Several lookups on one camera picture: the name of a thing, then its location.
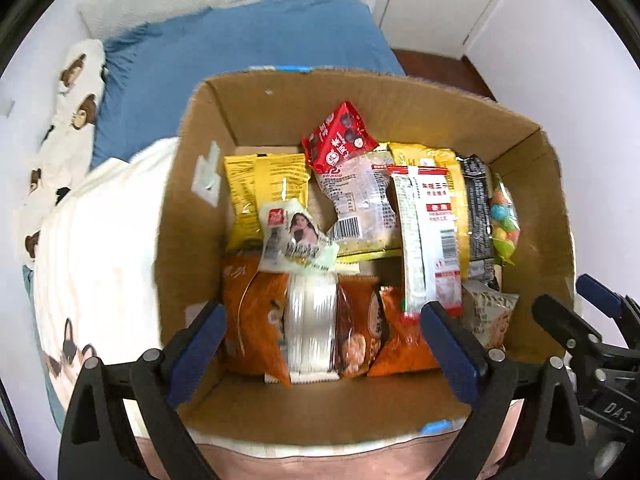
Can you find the blue pillow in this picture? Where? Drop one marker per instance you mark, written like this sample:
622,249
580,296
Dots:
225,60

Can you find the colourful candy packet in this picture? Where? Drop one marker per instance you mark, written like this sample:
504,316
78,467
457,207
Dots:
505,220

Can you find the white bear-print bolster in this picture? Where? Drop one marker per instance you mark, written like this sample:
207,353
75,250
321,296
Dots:
65,125

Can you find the white door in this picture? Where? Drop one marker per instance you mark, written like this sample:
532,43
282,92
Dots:
440,0

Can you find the long white red-label packet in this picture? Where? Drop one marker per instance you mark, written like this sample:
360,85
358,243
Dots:
430,240

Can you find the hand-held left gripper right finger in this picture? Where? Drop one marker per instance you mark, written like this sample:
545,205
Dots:
450,350

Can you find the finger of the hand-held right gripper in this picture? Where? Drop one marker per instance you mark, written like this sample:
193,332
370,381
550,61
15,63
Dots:
565,322
602,297

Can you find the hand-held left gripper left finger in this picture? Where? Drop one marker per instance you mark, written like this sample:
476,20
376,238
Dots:
200,347

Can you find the white packet with portrait print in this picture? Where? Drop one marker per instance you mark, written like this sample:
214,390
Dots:
300,240

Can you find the orange snack packet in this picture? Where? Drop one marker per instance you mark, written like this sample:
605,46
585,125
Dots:
252,320
400,345

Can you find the beige snack packet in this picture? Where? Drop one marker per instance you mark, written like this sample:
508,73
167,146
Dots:
492,312

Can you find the large yellow snack packet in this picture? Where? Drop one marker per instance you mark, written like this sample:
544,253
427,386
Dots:
457,195

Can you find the black snack packet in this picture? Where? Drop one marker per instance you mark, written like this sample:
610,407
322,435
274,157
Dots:
480,210

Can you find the clear packet with yellow-green edge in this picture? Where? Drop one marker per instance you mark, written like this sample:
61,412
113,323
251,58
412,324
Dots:
357,200

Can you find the cardboard box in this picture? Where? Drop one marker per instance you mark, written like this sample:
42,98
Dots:
360,100

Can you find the brown snack packet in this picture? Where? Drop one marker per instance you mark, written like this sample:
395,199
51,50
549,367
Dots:
357,330

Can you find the red snack packet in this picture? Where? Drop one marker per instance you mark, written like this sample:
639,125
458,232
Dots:
340,137

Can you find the small yellow snack packet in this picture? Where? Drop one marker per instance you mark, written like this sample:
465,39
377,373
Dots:
260,185

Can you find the white ribbed snack packet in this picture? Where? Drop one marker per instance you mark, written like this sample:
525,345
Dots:
310,330

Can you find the white striped printed blanket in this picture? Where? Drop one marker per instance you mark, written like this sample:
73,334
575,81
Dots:
100,260

